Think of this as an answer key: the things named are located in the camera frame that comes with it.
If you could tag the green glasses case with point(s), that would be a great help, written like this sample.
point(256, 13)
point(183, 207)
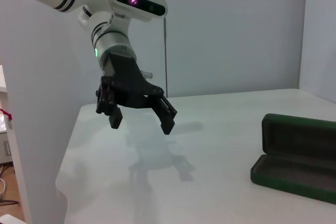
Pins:
point(294, 155)

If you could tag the white cabinet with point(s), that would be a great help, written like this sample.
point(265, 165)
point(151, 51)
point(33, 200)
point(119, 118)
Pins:
point(3, 134)

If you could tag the red ribbon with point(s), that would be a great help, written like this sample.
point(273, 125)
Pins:
point(6, 114)

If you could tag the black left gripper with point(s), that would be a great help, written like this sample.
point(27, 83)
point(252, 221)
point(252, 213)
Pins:
point(126, 82)

